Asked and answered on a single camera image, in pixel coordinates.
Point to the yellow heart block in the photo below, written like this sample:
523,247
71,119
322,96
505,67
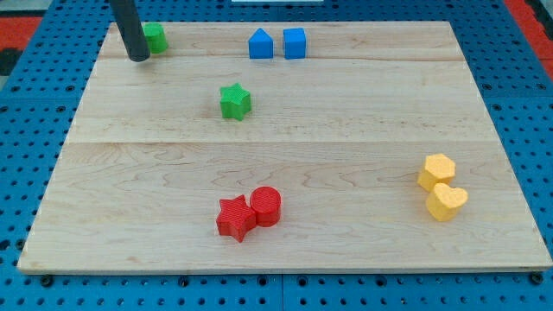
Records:
444,202

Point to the yellow hexagon block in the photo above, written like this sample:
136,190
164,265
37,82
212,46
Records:
437,168

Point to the green cylinder block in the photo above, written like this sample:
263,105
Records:
155,37

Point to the red star block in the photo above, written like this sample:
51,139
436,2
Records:
235,218

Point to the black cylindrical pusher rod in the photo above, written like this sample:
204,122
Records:
130,28

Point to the red cylinder block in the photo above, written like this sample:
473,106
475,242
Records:
266,202

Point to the blue triangle block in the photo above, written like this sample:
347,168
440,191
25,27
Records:
261,45

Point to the wooden board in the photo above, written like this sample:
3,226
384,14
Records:
341,134

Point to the green star block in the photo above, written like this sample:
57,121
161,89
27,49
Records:
235,101

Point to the blue cube block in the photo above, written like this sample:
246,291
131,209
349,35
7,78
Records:
294,43

